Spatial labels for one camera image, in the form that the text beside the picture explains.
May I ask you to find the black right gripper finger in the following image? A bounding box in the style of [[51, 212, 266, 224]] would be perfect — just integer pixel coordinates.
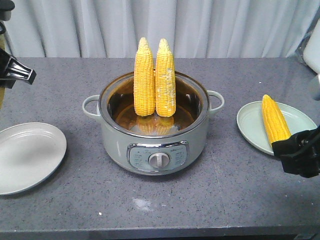
[[271, 127, 320, 178]]

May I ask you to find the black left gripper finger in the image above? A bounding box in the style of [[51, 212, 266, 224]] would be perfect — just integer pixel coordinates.
[[0, 48, 37, 89]]

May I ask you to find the blemished yellow corn cob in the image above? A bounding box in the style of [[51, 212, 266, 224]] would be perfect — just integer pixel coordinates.
[[155, 38, 176, 117]]

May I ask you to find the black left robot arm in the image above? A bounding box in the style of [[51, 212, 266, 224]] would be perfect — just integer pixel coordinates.
[[0, 0, 37, 89]]

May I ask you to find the grey curtain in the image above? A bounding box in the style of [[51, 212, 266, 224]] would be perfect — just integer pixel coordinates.
[[4, 0, 320, 58]]

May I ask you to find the pale green plate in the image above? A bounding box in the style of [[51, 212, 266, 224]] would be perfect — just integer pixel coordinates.
[[236, 101, 317, 156]]

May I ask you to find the white plate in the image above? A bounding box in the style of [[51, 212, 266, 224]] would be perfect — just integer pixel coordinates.
[[0, 122, 67, 196]]

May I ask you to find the white appliance at edge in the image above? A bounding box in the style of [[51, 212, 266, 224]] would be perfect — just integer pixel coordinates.
[[303, 24, 320, 101]]

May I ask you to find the grey electric cooking pot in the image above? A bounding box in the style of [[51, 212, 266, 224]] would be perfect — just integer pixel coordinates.
[[83, 72, 224, 176]]

